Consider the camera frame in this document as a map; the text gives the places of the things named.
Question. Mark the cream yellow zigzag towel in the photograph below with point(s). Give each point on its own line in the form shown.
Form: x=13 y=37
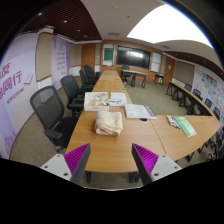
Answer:
x=109 y=123

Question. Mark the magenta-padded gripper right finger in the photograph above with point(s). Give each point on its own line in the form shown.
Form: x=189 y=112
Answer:
x=146 y=160

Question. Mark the small dark side table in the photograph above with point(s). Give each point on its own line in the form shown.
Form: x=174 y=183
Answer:
x=159 y=76

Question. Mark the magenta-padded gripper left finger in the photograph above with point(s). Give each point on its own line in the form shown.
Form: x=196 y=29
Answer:
x=75 y=158

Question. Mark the large black wall screen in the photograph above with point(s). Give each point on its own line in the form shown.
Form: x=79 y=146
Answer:
x=133 y=57

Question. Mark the black mesh office chair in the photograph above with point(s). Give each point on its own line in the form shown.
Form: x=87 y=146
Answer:
x=48 y=106
x=70 y=86

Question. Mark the white divided organizer box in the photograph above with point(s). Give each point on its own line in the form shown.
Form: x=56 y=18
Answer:
x=91 y=106

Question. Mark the dark-legged wooden desk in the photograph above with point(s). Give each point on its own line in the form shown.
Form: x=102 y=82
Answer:
x=135 y=72

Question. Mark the flat white cardboard box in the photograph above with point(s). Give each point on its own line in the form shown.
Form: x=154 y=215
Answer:
x=138 y=111

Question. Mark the white printed paper sheets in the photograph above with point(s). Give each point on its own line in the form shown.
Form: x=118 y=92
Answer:
x=118 y=97

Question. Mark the row of black office chairs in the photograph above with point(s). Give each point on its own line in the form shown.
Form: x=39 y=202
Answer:
x=88 y=75

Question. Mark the green-tinted wall whiteboard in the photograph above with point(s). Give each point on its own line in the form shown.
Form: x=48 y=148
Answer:
x=108 y=54

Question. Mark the large ceiling light panel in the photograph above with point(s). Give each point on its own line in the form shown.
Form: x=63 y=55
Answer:
x=170 y=26

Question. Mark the group of black chairs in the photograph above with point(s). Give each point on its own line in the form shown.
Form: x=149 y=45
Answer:
x=196 y=96

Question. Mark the white wall whiteboard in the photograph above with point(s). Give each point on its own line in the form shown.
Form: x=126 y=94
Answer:
x=156 y=61

